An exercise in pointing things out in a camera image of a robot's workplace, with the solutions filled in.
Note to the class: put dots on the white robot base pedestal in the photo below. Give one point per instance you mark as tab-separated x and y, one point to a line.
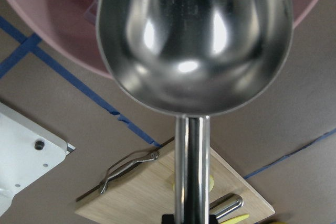
28	151

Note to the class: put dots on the yellow plastic knife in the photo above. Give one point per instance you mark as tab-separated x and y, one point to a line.
236	219

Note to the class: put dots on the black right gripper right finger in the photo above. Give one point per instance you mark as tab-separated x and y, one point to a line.
212	219

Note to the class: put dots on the wooden cutting board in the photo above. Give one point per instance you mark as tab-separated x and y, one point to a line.
145	193

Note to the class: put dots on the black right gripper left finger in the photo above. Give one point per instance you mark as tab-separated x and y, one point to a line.
167	219

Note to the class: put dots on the pink bowl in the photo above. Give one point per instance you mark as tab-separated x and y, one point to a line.
61	24

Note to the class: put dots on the metal tongs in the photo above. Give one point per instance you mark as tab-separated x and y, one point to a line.
152	156

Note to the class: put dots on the metal ice scoop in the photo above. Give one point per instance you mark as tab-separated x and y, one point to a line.
193	59

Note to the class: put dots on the metal muddler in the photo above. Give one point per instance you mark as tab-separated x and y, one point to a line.
225	205

